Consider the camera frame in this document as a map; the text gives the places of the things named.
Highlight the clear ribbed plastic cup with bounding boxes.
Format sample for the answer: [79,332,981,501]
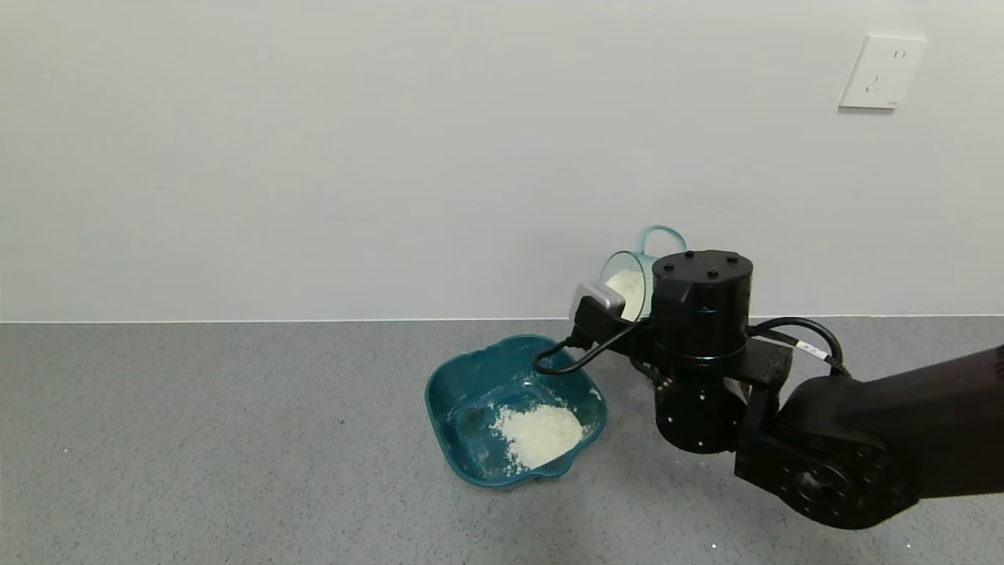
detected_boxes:
[600,224,689,323]

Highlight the white powder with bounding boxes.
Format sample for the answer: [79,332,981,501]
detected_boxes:
[492,403,585,472]

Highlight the teal square plastic tray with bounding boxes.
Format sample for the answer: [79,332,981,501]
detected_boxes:
[424,335,608,490]

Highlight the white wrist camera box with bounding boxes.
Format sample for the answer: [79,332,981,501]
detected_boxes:
[569,281,627,324]

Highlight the black camera cable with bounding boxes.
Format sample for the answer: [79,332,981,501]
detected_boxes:
[533,318,656,377]

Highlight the black cable with white tag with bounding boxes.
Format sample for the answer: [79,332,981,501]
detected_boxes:
[749,317,853,378]

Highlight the white wall socket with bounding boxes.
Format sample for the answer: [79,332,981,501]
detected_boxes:
[838,35,929,111]

